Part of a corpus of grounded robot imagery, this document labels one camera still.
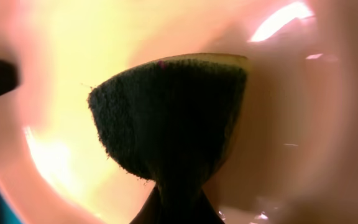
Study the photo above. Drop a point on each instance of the green rimmed plate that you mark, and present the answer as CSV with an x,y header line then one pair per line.
x,y
295,159

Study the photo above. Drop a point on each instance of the green yellow sponge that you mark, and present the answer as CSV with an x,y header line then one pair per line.
x,y
172,121

